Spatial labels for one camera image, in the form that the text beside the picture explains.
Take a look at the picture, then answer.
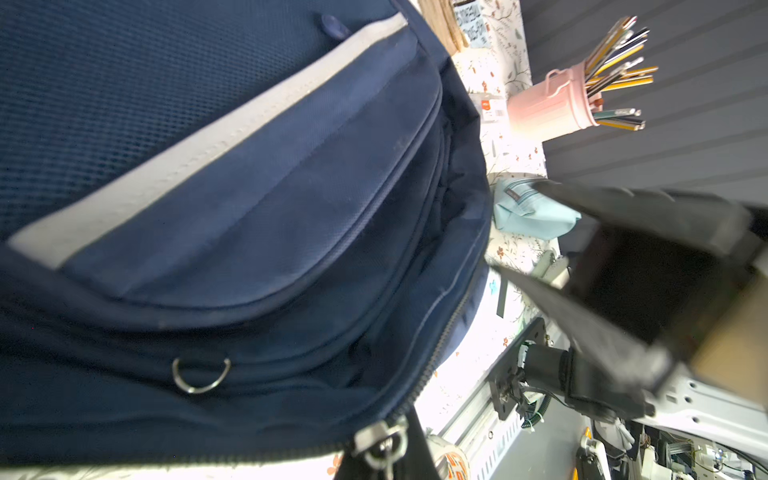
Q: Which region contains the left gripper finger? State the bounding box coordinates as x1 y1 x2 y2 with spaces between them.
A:
334 409 440 480

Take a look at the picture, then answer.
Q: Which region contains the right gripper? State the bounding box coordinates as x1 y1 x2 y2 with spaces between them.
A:
499 180 767 390

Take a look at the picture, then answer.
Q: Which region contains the navy blue student backpack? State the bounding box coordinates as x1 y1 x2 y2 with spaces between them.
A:
1 1 492 468

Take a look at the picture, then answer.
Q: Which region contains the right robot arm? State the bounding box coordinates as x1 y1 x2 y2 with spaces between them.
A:
495 180 767 421

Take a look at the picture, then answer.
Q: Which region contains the roll of clear tape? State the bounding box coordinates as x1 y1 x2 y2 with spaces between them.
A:
426 435 471 480

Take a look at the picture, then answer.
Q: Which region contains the light blue calculator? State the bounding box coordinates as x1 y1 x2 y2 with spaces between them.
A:
481 269 509 318

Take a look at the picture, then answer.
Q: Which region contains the light blue pouch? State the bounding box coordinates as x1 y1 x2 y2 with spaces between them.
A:
493 177 581 240

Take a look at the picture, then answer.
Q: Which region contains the pink pencil cup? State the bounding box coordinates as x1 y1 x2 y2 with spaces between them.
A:
507 62 597 143

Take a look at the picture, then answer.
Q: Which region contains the bundle of coloured pencils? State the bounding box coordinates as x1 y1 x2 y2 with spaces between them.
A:
582 16 659 132

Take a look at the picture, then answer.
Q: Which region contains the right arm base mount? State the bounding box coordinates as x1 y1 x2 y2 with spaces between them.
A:
487 317 547 421

